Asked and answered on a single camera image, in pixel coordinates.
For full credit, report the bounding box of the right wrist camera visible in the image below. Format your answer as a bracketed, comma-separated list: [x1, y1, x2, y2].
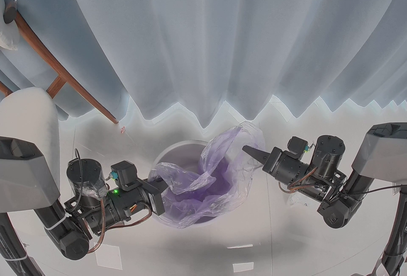
[287, 137, 309, 159]

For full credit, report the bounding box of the pale blue curtain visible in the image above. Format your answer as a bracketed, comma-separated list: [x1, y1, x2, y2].
[0, 0, 407, 129]

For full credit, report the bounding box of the white cushioned wooden chair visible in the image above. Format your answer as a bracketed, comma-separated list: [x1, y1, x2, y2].
[0, 0, 119, 205]

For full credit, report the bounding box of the black cable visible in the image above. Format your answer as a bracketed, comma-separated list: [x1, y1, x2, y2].
[358, 183, 407, 197]
[74, 148, 85, 173]

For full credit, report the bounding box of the white trash bin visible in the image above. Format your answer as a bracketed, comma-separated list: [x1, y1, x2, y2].
[152, 139, 242, 229]

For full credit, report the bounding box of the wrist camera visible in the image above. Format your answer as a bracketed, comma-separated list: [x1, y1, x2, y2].
[110, 161, 138, 191]
[287, 137, 309, 159]

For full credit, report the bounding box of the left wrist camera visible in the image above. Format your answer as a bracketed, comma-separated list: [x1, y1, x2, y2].
[110, 161, 138, 191]

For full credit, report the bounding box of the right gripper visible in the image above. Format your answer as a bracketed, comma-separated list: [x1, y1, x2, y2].
[242, 145, 311, 189]

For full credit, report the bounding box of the crumpled white paper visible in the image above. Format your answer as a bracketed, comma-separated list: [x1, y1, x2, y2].
[289, 193, 320, 208]

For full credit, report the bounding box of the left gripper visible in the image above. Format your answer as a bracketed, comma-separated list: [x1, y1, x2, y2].
[110, 179, 170, 224]

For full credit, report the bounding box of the purple plastic bag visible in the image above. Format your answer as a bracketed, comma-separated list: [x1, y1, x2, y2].
[148, 121, 266, 230]

